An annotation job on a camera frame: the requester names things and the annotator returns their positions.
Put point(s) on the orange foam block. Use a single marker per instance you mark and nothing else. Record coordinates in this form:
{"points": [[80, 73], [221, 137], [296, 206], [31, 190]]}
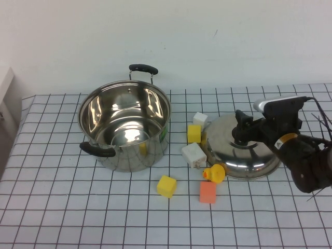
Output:
{"points": [[207, 192]]}

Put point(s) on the yellow rubber duck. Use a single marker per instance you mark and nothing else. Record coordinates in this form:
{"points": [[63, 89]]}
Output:
{"points": [[216, 174]]}

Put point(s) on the white black grid tablecloth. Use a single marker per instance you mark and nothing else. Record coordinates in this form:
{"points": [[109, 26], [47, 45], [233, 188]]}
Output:
{"points": [[77, 207]]}

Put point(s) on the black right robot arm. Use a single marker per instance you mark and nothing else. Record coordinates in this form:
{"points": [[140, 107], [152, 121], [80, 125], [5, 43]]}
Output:
{"points": [[306, 163]]}

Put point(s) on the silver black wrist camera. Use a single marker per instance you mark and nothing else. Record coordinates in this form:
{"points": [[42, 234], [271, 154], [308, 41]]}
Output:
{"points": [[281, 103]]}

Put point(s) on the steel lid with black knob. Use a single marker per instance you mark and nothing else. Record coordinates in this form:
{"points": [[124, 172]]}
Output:
{"points": [[243, 163]]}

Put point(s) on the white side cabinet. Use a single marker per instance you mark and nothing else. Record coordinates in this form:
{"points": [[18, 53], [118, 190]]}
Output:
{"points": [[7, 109]]}

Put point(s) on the small white foam cube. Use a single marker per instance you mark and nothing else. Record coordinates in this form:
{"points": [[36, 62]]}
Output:
{"points": [[199, 120]]}

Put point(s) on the yellow foam cube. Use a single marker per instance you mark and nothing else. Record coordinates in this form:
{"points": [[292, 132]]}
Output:
{"points": [[166, 186], [193, 134]]}

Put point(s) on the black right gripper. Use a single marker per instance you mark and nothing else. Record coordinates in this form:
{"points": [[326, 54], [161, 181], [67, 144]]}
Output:
{"points": [[280, 128]]}

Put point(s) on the white power adapter plug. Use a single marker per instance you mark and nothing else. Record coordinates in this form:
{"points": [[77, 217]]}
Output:
{"points": [[192, 154]]}

